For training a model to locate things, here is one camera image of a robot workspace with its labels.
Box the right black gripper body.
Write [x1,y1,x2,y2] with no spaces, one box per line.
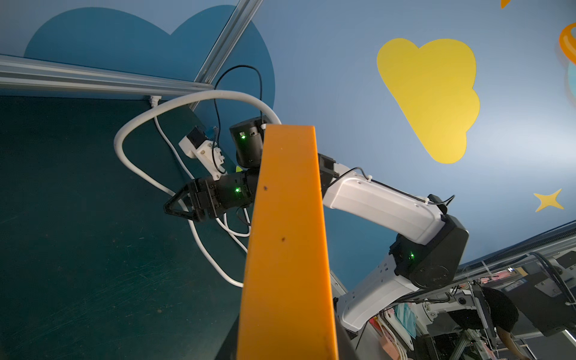
[188,115,269,221]

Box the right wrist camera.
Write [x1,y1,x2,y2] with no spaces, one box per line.
[178,126,227,181]

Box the white cord of strip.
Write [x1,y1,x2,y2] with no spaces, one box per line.
[113,89,282,289]

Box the orange power strip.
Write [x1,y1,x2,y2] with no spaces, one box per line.
[236,124,338,359]

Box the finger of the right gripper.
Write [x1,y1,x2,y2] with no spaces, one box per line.
[163,184,200,221]

